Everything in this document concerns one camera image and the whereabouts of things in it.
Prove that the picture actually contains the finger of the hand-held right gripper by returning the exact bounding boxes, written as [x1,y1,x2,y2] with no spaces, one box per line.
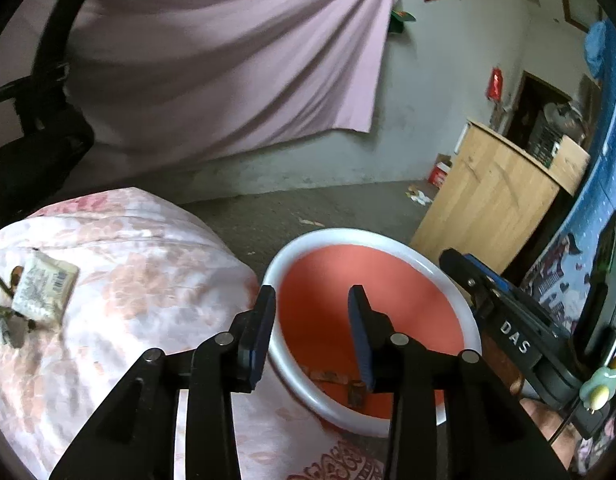
[439,248,495,322]
[463,254,561,333]

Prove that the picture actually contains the wooden cabinet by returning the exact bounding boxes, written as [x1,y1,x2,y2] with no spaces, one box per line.
[410,119,591,288]

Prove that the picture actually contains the beige barcode packet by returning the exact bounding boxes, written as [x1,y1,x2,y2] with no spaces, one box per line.
[12,251,81,324]

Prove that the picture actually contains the blue printed cloth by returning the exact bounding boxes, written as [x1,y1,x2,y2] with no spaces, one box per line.
[520,20,616,476]

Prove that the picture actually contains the pale green toy charm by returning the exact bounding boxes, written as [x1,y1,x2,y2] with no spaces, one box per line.
[580,352,616,414]

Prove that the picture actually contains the pink hanging curtain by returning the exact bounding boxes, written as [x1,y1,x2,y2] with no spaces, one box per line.
[38,0,404,171]

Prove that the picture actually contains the green wall ornament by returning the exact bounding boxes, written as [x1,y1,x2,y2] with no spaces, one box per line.
[388,9,418,36]

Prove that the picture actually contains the red cardboard box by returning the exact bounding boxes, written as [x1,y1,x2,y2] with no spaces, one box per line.
[428,154,454,189]

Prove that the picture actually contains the person's right hand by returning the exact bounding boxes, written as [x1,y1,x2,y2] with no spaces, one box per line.
[519,395,580,468]

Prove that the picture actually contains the black office chair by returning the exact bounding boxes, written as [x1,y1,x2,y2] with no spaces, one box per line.
[0,0,115,223]

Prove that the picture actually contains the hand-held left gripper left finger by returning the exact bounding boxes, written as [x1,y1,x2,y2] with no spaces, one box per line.
[48,284,278,480]

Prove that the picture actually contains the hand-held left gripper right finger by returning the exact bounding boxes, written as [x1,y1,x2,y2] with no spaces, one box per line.
[348,284,571,480]

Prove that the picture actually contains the floral pink blanket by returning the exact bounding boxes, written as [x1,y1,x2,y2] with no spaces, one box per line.
[0,187,394,480]

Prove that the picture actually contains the dark stack of items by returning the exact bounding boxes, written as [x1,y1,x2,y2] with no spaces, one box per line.
[528,102,585,169]

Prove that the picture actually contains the red white-rimmed basin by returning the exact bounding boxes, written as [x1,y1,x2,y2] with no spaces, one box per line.
[262,228,483,436]

